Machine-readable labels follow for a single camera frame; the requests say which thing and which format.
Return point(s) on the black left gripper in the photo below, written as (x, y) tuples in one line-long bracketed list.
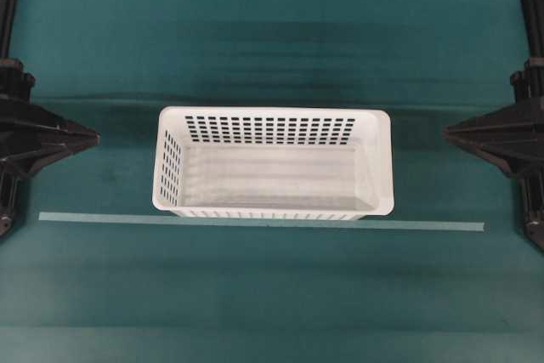
[(33, 138)]

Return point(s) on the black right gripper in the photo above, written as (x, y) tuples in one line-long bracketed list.
[(510, 139)]

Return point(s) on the white perforated plastic basket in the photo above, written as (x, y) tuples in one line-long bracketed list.
[(273, 163)]

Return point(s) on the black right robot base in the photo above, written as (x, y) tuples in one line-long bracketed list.
[(532, 199)]

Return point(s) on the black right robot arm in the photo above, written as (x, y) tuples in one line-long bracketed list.
[(526, 84)]

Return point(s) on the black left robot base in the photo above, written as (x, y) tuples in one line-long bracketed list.
[(13, 204)]

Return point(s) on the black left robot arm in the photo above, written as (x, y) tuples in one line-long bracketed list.
[(15, 84)]

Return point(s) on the light green tape strip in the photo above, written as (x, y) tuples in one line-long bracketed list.
[(363, 224)]

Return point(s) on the black left frame post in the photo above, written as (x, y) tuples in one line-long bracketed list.
[(7, 13)]

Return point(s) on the black frame post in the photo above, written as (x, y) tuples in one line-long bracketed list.
[(533, 19), (7, 13)]

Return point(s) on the black right frame post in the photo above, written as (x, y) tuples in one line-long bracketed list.
[(533, 19)]

